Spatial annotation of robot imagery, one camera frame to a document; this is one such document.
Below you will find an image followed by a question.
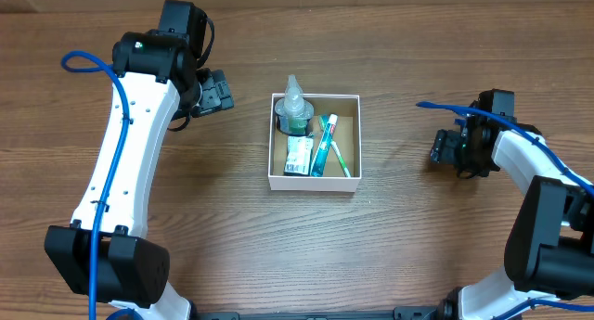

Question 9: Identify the right blue cable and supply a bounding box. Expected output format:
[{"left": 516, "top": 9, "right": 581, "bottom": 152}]
[{"left": 415, "top": 100, "right": 594, "bottom": 320}]

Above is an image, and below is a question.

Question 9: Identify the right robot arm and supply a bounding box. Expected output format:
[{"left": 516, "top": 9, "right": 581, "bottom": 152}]
[{"left": 424, "top": 89, "right": 593, "bottom": 319}]

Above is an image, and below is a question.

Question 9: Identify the white teal toothpaste tube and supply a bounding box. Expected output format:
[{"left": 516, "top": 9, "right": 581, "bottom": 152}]
[{"left": 310, "top": 114, "right": 338, "bottom": 177}]

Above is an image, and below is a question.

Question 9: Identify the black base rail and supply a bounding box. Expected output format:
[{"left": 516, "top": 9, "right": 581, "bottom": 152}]
[{"left": 190, "top": 306, "right": 436, "bottom": 320}]

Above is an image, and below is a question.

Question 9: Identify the blue disposable razor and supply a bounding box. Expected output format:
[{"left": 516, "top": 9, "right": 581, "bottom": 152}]
[{"left": 454, "top": 119, "right": 466, "bottom": 128}]

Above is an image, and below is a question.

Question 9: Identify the left blue cable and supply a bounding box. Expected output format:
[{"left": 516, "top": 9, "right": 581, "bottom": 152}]
[{"left": 60, "top": 50, "right": 134, "bottom": 320}]

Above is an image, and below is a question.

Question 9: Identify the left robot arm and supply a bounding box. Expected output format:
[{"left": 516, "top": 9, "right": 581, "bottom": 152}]
[{"left": 45, "top": 0, "right": 234, "bottom": 319}]

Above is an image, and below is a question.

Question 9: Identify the clear spray bottle green liquid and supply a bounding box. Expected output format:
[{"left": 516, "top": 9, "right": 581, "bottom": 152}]
[{"left": 274, "top": 75, "right": 314, "bottom": 136}]

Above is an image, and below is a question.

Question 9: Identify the white cardboard box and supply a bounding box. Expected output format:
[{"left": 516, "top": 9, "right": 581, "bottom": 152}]
[{"left": 267, "top": 94, "right": 362, "bottom": 193}]

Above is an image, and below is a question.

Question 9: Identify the blue cable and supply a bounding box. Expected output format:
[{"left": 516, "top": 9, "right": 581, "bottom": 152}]
[
  {"left": 60, "top": 50, "right": 134, "bottom": 320},
  {"left": 415, "top": 100, "right": 594, "bottom": 320}
]

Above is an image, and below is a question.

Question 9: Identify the green white toothbrush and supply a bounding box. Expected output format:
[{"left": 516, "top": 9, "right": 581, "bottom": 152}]
[{"left": 318, "top": 114, "right": 351, "bottom": 178}]

